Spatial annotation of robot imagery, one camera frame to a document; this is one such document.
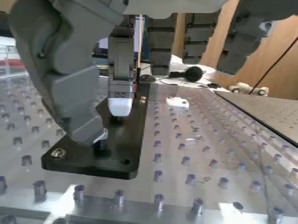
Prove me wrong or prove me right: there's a small round metal screw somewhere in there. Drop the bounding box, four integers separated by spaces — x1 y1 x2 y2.
50 147 68 160

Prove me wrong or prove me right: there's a small white square plate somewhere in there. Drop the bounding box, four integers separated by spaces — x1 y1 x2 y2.
166 96 192 110

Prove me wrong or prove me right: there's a black plate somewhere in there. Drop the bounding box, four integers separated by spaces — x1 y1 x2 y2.
41 82 154 181

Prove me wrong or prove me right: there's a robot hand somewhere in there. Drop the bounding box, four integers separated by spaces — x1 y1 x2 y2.
7 0 298 146

